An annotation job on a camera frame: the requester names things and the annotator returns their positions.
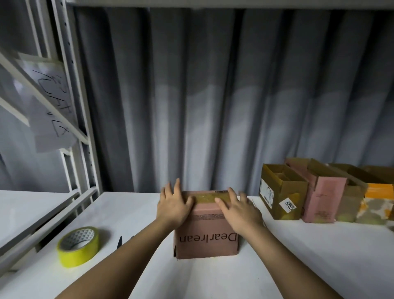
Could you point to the brown box with 7020 sticker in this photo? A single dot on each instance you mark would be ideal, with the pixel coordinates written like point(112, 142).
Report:
point(283, 194)

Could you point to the yellow tape roll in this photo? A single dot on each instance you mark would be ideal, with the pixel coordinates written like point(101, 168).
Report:
point(77, 249)

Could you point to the small brown labelled carton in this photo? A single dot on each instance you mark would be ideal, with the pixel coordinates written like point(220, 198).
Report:
point(352, 197)

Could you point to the black scissors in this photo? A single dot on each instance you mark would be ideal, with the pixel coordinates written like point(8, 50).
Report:
point(119, 241)

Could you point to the handwritten paper sheet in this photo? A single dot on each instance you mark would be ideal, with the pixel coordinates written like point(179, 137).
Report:
point(52, 129)
point(46, 83)

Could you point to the pink lettered cardboard box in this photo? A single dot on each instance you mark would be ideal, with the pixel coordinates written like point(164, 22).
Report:
point(206, 237)
point(323, 194)

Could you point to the person's left hand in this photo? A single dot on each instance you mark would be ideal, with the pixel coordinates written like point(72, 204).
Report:
point(173, 206)

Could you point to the person's left forearm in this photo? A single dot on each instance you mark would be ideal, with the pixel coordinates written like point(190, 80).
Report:
point(114, 268)

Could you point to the orange and white carton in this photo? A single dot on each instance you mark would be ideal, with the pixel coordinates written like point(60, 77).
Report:
point(377, 203)

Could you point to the person's right hand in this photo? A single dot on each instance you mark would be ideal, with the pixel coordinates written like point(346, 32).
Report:
point(240, 214)

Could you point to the white metal shelf rack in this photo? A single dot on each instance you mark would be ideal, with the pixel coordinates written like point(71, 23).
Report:
point(83, 123)

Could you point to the person's right forearm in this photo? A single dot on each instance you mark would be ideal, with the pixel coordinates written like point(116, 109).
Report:
point(289, 268)

